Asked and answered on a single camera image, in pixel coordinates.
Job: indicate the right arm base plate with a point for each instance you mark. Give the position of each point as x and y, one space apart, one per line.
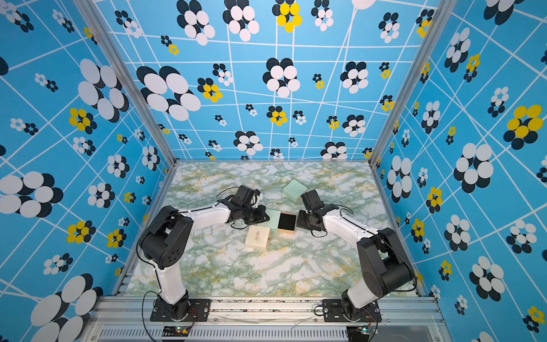
342 311

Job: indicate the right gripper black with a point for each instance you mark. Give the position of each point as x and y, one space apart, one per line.
300 222

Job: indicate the left aluminium corner post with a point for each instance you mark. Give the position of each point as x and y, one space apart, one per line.
112 53

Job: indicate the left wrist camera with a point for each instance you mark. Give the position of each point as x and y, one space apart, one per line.
246 196

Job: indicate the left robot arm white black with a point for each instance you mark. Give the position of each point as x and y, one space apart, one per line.
164 241

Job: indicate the cream drawer jewelry box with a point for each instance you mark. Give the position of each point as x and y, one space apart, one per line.
257 237

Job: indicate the aluminium corner post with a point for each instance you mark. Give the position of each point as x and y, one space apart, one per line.
442 15
112 53

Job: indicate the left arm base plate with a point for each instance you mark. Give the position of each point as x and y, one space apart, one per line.
186 310

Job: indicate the right aluminium corner post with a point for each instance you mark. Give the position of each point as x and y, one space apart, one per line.
442 15

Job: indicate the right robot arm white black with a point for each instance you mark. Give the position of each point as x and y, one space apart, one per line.
384 265

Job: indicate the mint jewelry box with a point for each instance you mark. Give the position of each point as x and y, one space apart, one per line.
282 221
294 190

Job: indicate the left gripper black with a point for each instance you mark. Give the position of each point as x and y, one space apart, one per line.
261 218

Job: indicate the aluminium front rail frame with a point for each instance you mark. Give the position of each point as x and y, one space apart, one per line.
127 318

